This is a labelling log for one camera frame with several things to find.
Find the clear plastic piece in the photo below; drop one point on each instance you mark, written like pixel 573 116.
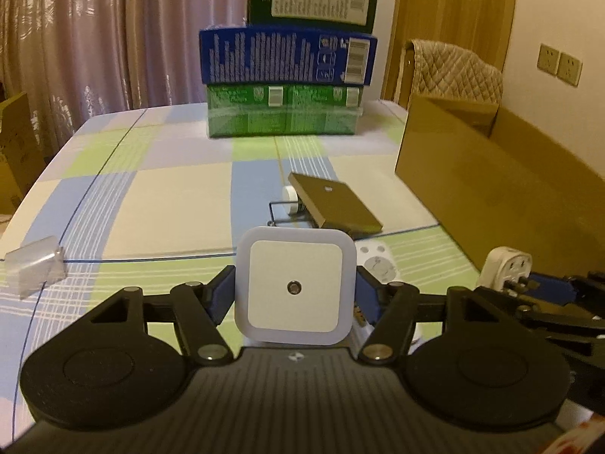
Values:
pixel 33 265

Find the chair with quilted cover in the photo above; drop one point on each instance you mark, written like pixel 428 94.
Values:
pixel 453 71

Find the white square night light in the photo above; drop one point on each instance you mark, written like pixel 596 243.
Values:
pixel 295 283

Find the white plug adapter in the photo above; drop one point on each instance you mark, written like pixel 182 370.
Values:
pixel 505 267

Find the olive flat box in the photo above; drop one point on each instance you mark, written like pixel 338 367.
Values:
pixel 338 203

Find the light green box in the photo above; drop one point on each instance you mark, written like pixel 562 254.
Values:
pixel 264 113

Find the cardboard box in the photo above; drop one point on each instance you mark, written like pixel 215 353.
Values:
pixel 472 179

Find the wall socket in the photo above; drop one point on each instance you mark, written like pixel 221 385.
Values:
pixel 548 59
pixel 570 69

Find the stacked brown cardboard boxes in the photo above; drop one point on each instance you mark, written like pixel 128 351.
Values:
pixel 19 151

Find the white round cap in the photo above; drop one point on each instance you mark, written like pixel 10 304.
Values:
pixel 290 198

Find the pink curtain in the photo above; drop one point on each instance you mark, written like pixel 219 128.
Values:
pixel 118 33

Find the white remote control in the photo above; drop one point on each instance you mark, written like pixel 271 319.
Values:
pixel 378 262

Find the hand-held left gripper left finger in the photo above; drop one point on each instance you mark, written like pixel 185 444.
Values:
pixel 223 293

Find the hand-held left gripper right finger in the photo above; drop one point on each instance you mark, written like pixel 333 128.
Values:
pixel 366 293

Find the wooden wall panel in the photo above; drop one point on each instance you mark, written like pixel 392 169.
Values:
pixel 449 0

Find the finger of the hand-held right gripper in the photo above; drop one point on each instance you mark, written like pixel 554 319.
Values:
pixel 557 324
pixel 550 289

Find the checked tablecloth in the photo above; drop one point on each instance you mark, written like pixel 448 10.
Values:
pixel 165 198

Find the blue box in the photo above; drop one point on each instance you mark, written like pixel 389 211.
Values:
pixel 264 56

